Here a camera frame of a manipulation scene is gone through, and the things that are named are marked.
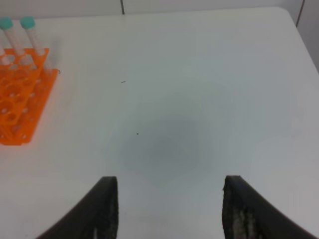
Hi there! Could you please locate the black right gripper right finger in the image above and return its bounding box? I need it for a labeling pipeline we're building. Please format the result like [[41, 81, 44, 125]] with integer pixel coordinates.
[[222, 175, 315, 239]]

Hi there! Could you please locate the back row tube far right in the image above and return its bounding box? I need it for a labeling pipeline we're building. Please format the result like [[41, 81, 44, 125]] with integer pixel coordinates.
[[19, 16, 52, 77]]

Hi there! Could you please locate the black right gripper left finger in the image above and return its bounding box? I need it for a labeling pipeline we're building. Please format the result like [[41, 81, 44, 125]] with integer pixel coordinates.
[[38, 176, 119, 239]]

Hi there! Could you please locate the orange test tube rack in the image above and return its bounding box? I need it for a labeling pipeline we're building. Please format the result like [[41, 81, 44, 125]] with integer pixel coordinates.
[[0, 48, 59, 145]]

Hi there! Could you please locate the row tube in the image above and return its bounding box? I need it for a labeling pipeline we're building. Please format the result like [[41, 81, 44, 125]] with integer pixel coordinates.
[[0, 17, 25, 56], [19, 16, 52, 77]]

